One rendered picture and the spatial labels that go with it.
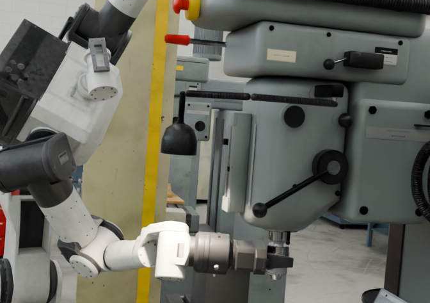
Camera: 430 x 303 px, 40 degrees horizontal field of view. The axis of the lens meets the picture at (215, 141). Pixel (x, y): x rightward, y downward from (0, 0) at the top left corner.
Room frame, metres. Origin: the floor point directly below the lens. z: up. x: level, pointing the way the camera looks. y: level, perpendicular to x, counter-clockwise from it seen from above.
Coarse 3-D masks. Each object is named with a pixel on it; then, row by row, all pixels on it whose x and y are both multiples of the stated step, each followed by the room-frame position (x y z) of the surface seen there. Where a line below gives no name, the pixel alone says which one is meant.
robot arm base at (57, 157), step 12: (12, 144) 1.36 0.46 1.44; (24, 144) 1.34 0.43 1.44; (48, 144) 1.26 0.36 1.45; (60, 144) 1.30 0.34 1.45; (48, 156) 1.25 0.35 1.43; (60, 156) 1.29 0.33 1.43; (72, 156) 1.35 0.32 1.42; (48, 168) 1.25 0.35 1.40; (60, 168) 1.27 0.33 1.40; (72, 168) 1.33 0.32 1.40; (60, 180) 1.27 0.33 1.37
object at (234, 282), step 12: (204, 276) 1.55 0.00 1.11; (216, 276) 1.53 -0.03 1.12; (228, 276) 1.54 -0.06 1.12; (240, 276) 1.54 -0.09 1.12; (192, 288) 1.73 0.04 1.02; (204, 288) 1.53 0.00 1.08; (216, 288) 1.53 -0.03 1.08; (228, 288) 1.54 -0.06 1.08; (240, 288) 1.54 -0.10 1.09; (192, 300) 1.71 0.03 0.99; (204, 300) 1.53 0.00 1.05; (216, 300) 1.53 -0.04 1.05; (228, 300) 1.54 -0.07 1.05; (240, 300) 1.54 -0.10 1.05
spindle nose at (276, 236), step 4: (272, 232) 1.26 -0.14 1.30; (276, 232) 1.26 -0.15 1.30; (268, 236) 1.28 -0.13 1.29; (272, 236) 1.26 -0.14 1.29; (276, 236) 1.26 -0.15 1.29; (280, 236) 1.26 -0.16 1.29; (284, 236) 1.26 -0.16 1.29; (272, 240) 1.26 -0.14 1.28; (276, 240) 1.26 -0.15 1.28; (280, 240) 1.26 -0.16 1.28; (284, 240) 1.26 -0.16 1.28
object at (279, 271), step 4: (268, 252) 1.27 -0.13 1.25; (272, 252) 1.26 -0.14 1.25; (276, 252) 1.26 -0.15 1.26; (280, 252) 1.26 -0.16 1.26; (284, 252) 1.26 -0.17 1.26; (288, 252) 1.27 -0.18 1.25; (268, 268) 1.27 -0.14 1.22; (272, 268) 1.26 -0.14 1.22; (276, 268) 1.26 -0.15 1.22; (280, 268) 1.26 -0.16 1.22; (284, 268) 1.26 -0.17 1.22; (268, 272) 1.27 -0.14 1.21; (272, 272) 1.26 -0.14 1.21; (276, 272) 1.26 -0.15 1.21; (280, 272) 1.26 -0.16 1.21; (284, 272) 1.26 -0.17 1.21
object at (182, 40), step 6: (168, 36) 1.30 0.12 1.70; (174, 36) 1.30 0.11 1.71; (180, 36) 1.31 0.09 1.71; (186, 36) 1.31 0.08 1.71; (168, 42) 1.30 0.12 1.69; (174, 42) 1.30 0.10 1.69; (180, 42) 1.31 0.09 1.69; (186, 42) 1.31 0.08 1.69; (192, 42) 1.32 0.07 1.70; (198, 42) 1.32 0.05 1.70; (204, 42) 1.32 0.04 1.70; (210, 42) 1.33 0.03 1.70; (216, 42) 1.33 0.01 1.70; (222, 42) 1.33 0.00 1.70
